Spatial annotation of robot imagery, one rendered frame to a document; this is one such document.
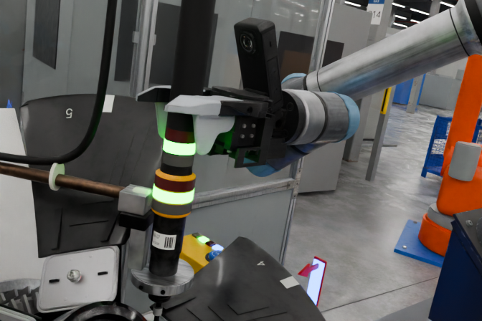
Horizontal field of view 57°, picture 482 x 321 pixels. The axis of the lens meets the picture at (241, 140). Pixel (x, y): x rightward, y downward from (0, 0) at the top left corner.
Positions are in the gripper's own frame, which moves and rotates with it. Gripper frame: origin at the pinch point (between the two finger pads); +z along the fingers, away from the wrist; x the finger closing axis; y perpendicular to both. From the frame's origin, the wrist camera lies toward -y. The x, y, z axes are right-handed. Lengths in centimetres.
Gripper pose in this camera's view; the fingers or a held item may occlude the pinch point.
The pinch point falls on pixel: (162, 95)
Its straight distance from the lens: 44.7
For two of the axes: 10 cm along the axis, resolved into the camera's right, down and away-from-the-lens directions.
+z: -6.8, 0.4, -7.3
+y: -1.7, 9.6, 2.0
